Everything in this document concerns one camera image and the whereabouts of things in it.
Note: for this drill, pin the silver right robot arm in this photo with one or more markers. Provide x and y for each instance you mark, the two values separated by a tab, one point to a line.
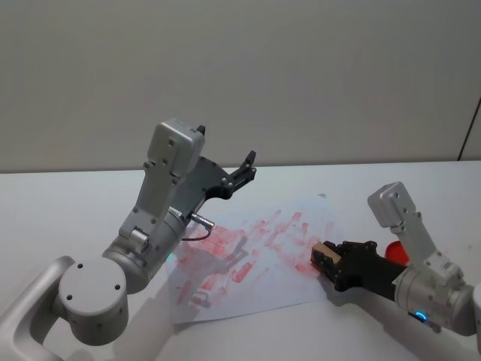
432	286

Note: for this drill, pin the round red ink pad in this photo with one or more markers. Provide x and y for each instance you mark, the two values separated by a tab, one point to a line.
396	253

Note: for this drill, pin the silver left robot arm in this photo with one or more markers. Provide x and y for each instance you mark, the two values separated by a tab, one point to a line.
90	293

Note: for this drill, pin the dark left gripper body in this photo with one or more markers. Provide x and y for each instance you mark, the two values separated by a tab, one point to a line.
204	176

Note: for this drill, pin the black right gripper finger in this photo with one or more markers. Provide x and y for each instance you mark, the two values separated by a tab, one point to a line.
324	272
340	246

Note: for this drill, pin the white paper with red marks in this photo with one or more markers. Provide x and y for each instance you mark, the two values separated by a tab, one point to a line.
263	255

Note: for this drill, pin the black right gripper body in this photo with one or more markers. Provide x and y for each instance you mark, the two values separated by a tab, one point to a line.
368	272

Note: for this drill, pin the small wooden stamp block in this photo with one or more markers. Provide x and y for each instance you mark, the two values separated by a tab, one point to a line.
326	253

